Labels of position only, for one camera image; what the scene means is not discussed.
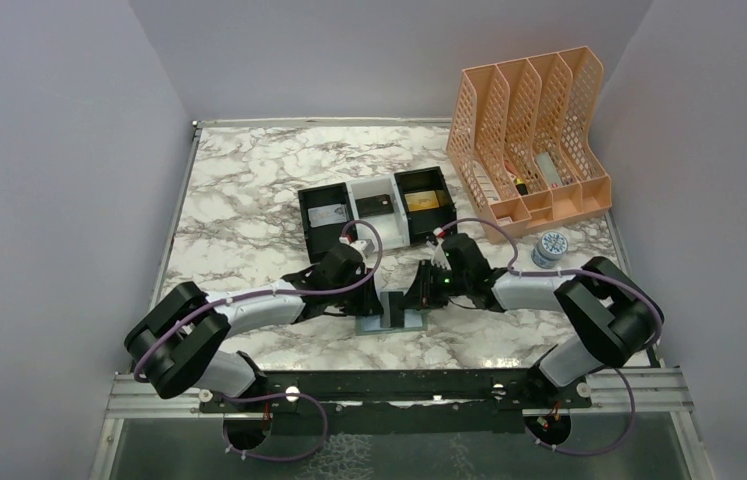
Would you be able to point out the black tray left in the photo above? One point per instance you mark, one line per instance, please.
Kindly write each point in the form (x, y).
(319, 241)

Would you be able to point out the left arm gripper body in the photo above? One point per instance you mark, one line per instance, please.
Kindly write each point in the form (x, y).
(355, 301)

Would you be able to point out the black tray right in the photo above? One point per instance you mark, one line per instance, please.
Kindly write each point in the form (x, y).
(420, 224)

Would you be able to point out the black mounting rail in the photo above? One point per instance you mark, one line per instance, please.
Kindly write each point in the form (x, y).
(279, 392)

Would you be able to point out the grey item in organizer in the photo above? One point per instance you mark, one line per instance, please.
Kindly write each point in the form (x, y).
(548, 169)

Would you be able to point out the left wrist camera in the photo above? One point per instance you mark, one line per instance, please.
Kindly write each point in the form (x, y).
(364, 246)

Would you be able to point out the black card in tray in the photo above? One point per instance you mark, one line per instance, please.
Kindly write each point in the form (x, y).
(376, 205)

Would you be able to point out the blue white tape roll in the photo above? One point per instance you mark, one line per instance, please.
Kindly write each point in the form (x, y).
(549, 249)

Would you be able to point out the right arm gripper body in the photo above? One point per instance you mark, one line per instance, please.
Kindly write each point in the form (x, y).
(437, 283)

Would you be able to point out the black tray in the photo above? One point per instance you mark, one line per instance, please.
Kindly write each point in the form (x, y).
(319, 241)
(420, 224)

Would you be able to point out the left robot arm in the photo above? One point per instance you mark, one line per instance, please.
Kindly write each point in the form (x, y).
(176, 346)

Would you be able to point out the orange file organizer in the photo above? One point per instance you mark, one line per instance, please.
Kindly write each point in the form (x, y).
(508, 112)

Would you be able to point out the yellow marker in organizer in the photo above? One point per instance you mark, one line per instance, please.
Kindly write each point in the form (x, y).
(520, 185)

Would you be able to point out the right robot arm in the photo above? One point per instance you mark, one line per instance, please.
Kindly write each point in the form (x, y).
(612, 319)

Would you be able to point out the green card holder wallet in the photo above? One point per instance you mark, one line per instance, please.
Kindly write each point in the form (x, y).
(370, 325)

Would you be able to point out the white tray middle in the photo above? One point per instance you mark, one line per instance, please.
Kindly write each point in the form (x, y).
(393, 229)

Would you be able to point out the gold card in tray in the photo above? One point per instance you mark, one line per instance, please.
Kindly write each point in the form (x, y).
(424, 200)

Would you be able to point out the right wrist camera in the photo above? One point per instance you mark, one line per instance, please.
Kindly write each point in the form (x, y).
(434, 241)

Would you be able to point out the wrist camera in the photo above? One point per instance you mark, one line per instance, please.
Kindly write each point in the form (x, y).
(364, 246)
(434, 241)

